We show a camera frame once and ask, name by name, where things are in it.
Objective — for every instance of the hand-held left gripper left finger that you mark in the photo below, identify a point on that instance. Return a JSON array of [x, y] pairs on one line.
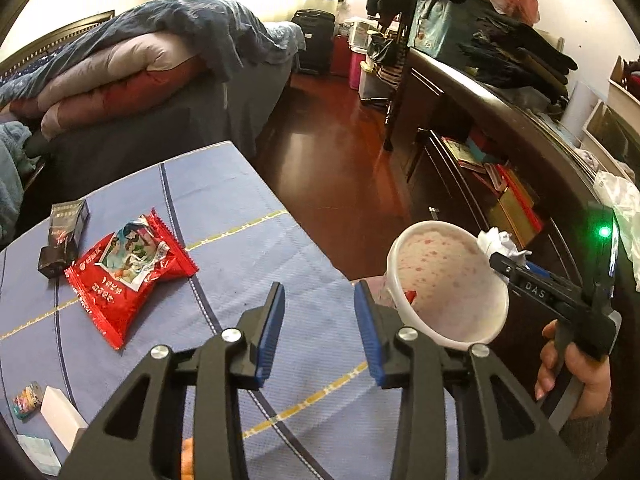
[[267, 340]]

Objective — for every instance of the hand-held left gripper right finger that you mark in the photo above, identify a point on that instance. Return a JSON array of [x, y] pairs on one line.
[[367, 340]]

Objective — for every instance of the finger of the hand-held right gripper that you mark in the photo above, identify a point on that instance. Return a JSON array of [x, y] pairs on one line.
[[537, 290], [542, 271]]

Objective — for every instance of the white paper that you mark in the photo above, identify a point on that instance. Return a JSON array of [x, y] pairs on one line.
[[495, 242]]

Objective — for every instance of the white pink dotted waste bin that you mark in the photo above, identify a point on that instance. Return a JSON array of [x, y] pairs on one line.
[[450, 280]]

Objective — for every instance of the person's right forearm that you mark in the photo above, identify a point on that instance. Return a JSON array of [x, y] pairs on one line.
[[585, 447]]

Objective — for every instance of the person's right hand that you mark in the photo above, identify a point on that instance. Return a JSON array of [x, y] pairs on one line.
[[590, 385]]

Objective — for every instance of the stack of books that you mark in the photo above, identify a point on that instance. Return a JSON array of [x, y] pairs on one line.
[[500, 185]]

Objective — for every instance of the blue striped tablecloth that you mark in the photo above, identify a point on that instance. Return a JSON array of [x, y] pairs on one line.
[[250, 240]]

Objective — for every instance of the white plastic bag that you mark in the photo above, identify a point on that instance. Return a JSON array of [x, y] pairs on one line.
[[620, 200]]

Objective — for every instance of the red snack packet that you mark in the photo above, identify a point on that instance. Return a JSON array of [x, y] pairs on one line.
[[125, 280]]

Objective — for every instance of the white shelf unit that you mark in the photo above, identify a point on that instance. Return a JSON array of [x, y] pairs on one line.
[[615, 125]]

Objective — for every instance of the dark wooden sideboard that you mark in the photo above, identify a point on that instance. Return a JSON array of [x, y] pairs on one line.
[[450, 100]]

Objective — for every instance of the black folded clothes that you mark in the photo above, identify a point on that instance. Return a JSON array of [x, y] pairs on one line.
[[520, 55]]

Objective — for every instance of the small white box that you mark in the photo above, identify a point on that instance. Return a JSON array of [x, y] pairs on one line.
[[60, 412]]

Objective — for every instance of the small black box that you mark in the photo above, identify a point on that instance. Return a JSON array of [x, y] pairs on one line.
[[62, 240]]

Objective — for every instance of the dark wooden bed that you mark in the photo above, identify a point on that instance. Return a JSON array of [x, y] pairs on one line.
[[150, 130]]

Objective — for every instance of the small colourful packet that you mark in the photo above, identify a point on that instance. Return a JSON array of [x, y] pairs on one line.
[[27, 400]]

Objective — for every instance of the light blue mask pack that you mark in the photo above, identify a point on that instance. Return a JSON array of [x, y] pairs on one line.
[[39, 455]]

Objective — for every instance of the teal bag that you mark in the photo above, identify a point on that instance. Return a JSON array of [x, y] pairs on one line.
[[440, 25]]

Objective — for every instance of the black handbag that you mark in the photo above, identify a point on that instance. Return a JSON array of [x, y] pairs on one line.
[[382, 50]]

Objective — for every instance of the red folded quilt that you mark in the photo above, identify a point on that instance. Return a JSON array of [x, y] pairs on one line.
[[130, 92]]

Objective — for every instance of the red box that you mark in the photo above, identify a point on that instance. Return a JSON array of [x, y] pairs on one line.
[[341, 57]]

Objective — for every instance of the clear storage container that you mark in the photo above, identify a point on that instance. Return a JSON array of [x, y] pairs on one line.
[[362, 35]]

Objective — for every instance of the black suitcase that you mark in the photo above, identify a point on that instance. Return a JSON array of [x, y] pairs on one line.
[[312, 40]]

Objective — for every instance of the light blue blanket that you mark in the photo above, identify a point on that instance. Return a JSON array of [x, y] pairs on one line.
[[12, 170]]

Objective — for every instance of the pink grey folded quilt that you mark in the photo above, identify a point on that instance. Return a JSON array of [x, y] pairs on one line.
[[150, 55]]

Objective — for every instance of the blue patterned duvet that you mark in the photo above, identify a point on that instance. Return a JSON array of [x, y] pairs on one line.
[[200, 25]]

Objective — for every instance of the star print pillow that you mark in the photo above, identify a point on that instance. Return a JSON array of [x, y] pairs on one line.
[[25, 70]]

